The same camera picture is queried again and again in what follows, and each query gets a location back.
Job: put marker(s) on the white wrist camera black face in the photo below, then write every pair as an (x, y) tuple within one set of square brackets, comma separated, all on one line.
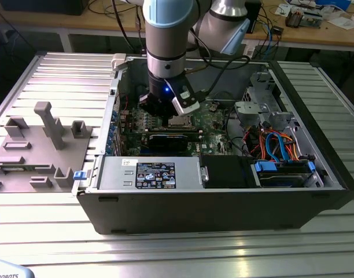
[(184, 98)]

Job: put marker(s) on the perforated metal bracket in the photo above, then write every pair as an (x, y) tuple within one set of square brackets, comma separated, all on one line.
[(261, 87)]

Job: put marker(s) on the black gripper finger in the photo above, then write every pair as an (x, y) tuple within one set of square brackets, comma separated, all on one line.
[(146, 102)]

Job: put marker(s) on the grey metal device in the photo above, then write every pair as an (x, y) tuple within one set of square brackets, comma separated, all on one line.
[(313, 19)]

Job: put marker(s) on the grey parts rack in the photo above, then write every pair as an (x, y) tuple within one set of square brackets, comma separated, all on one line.
[(49, 162)]

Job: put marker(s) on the black tower box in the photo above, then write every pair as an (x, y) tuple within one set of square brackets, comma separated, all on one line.
[(255, 14)]

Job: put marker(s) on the black plastic shroud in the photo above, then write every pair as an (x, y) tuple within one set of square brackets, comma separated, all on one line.
[(226, 173)]

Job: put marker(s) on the white printed sheet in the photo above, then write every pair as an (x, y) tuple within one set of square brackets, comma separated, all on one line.
[(282, 10)]

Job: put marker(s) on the hard disk in blue carrier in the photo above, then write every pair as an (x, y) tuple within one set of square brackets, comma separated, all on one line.
[(281, 173)]

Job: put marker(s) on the wooden workbench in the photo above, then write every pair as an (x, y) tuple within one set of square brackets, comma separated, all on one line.
[(113, 24)]

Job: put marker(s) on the white code label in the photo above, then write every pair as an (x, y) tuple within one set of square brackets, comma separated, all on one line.
[(248, 52)]

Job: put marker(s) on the RAM slot white latches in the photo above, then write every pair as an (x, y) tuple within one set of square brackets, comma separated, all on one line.
[(177, 131)]

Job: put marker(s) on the black device on bench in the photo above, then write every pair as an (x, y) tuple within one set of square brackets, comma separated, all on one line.
[(41, 7)]

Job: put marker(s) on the green motherboard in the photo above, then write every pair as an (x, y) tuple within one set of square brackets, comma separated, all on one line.
[(211, 136)]

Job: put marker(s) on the white papers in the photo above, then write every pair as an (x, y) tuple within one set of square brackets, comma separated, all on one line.
[(343, 23)]

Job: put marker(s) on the CPU cooler heatsink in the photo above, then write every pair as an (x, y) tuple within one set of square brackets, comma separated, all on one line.
[(294, 18)]

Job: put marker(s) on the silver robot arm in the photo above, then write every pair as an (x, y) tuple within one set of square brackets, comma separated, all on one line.
[(165, 37)]

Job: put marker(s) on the grey power supply unit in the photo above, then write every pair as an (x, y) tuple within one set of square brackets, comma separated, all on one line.
[(116, 173)]

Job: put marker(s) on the black graphics card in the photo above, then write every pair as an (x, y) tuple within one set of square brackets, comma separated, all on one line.
[(168, 143)]

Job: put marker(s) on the grey case latch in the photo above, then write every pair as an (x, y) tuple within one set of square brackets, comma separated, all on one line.
[(119, 62)]

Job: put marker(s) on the small black box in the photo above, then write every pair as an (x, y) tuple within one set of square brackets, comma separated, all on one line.
[(277, 30)]

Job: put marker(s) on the blue plastic tab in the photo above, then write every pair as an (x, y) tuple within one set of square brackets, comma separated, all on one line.
[(80, 176)]

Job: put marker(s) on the black PC case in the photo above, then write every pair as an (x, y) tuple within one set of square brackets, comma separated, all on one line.
[(194, 214)]

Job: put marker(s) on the blue box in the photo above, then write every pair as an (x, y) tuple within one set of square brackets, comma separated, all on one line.
[(333, 2)]

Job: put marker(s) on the pale blue teach pendant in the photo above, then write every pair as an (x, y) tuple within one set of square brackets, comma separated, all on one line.
[(9, 270)]

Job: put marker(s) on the grey metal drive cage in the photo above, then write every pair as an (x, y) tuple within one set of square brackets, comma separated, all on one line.
[(249, 111)]

